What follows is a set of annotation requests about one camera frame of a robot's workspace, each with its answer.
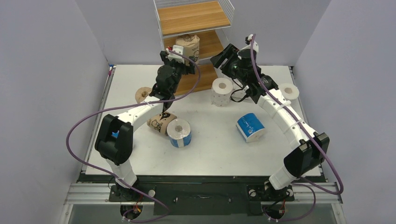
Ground white dotted roll lying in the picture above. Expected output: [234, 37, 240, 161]
[230, 89, 246, 101]

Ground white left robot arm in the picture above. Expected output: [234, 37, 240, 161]
[94, 45, 196, 201]

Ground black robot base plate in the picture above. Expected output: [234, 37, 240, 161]
[78, 174, 313, 219]

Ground blue white roll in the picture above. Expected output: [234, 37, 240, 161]
[236, 113, 265, 143]
[167, 119, 192, 148]

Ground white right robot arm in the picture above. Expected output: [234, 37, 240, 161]
[210, 44, 330, 199]

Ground white wire wooden shelf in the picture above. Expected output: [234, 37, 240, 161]
[154, 0, 235, 91]

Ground brown paper roll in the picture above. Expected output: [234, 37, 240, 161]
[175, 34, 200, 62]

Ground brown roll back left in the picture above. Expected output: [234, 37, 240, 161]
[135, 87, 152, 104]

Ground blue roll left edge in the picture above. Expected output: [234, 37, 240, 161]
[112, 131, 119, 138]

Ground white roll near right wall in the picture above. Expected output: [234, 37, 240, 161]
[278, 83, 300, 100]

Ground white dotted roll upright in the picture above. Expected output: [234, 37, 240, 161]
[211, 78, 233, 107]

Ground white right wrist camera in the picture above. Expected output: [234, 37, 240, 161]
[245, 34, 259, 53]

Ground brown cartoon printed roll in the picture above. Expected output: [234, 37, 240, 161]
[147, 112, 177, 136]

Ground blue white wrapped roll lying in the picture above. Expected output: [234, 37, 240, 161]
[236, 113, 265, 143]

